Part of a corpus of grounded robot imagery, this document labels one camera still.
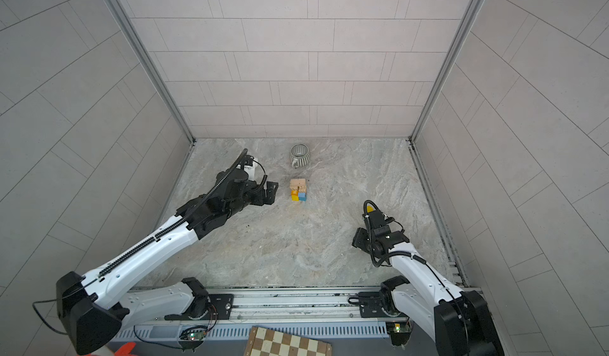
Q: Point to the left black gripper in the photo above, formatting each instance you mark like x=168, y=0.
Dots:
x=270, y=195

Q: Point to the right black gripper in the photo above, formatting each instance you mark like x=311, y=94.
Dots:
x=358, y=236

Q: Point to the plain wooden block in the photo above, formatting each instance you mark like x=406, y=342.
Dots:
x=298, y=184

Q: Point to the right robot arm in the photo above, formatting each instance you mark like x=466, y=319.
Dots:
x=458, y=321

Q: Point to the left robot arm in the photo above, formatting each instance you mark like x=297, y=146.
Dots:
x=90, y=328

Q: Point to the ribbed silver cup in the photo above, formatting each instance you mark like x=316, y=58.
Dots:
x=300, y=156

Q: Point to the right circuit board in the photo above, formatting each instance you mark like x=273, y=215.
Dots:
x=399, y=332

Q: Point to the left green circuit board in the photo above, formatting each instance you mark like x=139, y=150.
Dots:
x=192, y=337

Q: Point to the checkered chess board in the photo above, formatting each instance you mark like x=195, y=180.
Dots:
x=263, y=341

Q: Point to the red white object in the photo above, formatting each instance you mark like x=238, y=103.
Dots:
x=126, y=349

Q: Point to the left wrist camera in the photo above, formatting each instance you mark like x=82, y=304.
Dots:
x=249, y=161

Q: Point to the aluminium mounting rail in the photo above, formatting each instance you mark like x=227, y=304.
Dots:
x=285, y=303

